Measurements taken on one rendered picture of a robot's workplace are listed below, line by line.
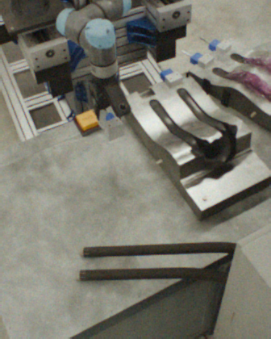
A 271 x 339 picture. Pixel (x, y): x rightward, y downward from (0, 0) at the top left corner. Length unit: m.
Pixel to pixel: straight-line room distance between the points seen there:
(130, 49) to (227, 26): 1.52
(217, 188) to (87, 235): 0.41
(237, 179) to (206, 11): 2.25
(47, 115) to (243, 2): 1.77
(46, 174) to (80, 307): 0.47
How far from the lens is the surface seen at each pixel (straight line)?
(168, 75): 1.74
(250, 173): 1.55
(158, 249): 1.36
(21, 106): 2.72
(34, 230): 1.53
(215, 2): 3.74
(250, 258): 0.70
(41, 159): 1.68
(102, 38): 1.30
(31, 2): 1.83
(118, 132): 1.55
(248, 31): 3.50
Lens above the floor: 2.08
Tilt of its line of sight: 51 degrees down
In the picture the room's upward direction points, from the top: 4 degrees counter-clockwise
